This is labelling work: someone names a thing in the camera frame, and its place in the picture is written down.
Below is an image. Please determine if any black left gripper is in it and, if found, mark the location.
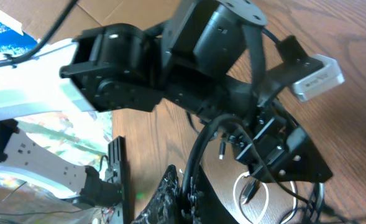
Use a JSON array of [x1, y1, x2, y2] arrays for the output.
[[221, 103, 332, 183]]

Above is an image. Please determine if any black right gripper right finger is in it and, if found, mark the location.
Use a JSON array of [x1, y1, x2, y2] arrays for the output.
[[191, 166, 238, 224]]

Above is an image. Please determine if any black USB cable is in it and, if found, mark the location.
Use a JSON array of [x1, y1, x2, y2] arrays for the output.
[[179, 113, 366, 224]]

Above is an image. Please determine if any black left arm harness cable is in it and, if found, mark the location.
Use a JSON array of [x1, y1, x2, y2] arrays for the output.
[[0, 0, 80, 70]]

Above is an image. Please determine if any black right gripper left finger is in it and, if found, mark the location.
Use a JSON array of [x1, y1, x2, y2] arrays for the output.
[[132, 165, 180, 224]]

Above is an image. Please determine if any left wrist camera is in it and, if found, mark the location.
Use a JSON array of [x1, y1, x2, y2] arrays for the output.
[[290, 54, 345, 102]]

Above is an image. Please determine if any white USB cable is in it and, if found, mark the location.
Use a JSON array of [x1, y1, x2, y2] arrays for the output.
[[232, 170, 298, 224]]

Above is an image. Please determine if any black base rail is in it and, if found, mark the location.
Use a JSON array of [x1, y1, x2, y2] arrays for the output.
[[105, 136, 130, 224]]

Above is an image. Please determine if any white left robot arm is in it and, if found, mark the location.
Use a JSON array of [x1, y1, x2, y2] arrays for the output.
[[0, 1, 332, 214]]

